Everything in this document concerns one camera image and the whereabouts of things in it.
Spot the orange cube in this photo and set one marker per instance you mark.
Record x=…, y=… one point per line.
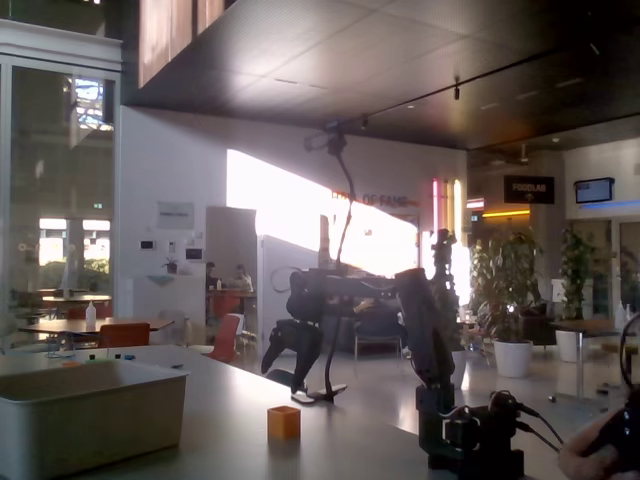
x=284, y=424

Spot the black leader arm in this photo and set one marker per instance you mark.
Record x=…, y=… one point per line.
x=617, y=432

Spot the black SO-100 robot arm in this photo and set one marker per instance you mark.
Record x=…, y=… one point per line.
x=425, y=325

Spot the white rectangular bin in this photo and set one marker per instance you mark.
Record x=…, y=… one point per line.
x=90, y=425

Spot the person's left hand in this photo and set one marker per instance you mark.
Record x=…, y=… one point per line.
x=575, y=460

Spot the teal chair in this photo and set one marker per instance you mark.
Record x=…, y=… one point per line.
x=285, y=379

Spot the red chair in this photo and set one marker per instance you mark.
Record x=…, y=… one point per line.
x=225, y=335

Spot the seated person in light top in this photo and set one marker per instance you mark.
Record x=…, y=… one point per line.
x=242, y=281

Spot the white partition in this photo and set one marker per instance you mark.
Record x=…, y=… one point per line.
x=275, y=260

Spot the dark lounge chair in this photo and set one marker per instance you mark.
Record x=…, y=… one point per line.
x=377, y=325

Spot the seated person in dark top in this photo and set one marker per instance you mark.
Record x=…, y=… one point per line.
x=211, y=277

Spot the white counter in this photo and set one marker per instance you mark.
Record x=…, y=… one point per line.
x=165, y=300

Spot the orange chair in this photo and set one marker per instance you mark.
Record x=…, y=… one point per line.
x=124, y=335

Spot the tall dark plant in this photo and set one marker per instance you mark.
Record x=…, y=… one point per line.
x=442, y=250

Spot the white bottle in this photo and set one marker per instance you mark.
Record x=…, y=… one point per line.
x=90, y=315

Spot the pink neon tube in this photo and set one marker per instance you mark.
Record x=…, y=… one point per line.
x=435, y=205

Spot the white neon tube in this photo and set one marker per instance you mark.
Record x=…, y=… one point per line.
x=458, y=210

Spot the distant cafe table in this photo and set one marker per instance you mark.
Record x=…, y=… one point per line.
x=75, y=298

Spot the large plant in white pot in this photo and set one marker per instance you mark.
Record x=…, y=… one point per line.
x=512, y=357

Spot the wooden cafe table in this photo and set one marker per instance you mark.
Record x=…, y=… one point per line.
x=65, y=326

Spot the orange light strip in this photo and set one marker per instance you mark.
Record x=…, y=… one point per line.
x=505, y=214

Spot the black FOODLAB sign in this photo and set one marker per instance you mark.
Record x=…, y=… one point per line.
x=529, y=189

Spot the dark table with metal leg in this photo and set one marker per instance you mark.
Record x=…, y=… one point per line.
x=585, y=327

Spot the slim plant in white pot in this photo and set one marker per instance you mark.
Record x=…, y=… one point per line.
x=575, y=265

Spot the blue light strip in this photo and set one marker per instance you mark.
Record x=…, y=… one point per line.
x=610, y=204

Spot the black gooseneck clamp mount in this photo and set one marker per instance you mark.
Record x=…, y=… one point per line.
x=345, y=220

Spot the dark wall panel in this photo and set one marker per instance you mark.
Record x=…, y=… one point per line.
x=194, y=253

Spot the small wall plant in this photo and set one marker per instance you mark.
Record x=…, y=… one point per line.
x=171, y=266

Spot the small wall screen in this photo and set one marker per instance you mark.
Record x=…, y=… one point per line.
x=147, y=245

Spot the wall monitor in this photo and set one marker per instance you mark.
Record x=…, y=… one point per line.
x=594, y=190

